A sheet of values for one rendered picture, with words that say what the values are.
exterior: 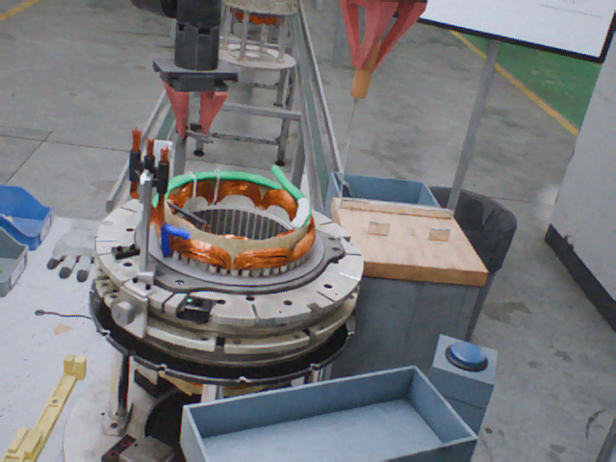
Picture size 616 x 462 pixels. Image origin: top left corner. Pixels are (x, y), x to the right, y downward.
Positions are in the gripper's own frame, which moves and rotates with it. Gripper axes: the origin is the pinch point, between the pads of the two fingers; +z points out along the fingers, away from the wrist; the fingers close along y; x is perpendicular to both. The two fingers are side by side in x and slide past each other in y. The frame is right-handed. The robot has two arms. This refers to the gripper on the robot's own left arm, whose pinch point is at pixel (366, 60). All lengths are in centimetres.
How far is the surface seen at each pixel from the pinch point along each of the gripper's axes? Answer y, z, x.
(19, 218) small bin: 6, 61, -81
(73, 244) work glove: 2, 58, -64
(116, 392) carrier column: 15, 50, -15
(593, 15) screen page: -103, 3, -35
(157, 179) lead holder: 16.9, 14.9, -8.0
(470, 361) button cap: -11.2, 29.6, 16.2
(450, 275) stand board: -22.7, 29.1, 3.0
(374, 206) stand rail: -24.5, 28.1, -14.7
